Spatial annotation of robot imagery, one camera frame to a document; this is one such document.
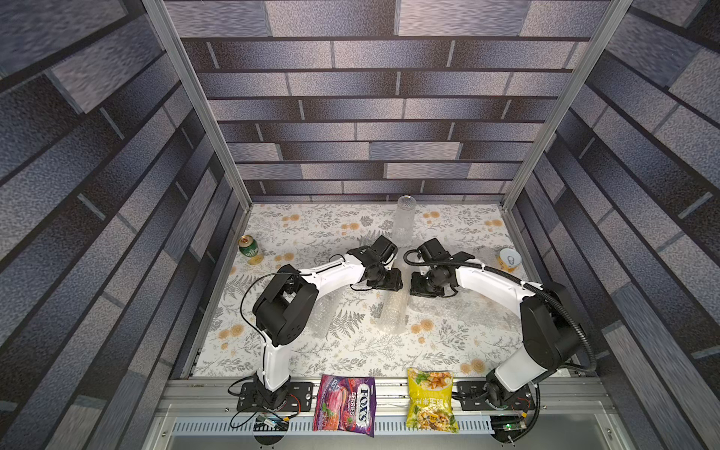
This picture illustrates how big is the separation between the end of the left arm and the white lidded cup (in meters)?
0.41

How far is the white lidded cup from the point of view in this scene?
0.97 m

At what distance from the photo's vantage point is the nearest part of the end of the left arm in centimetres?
70
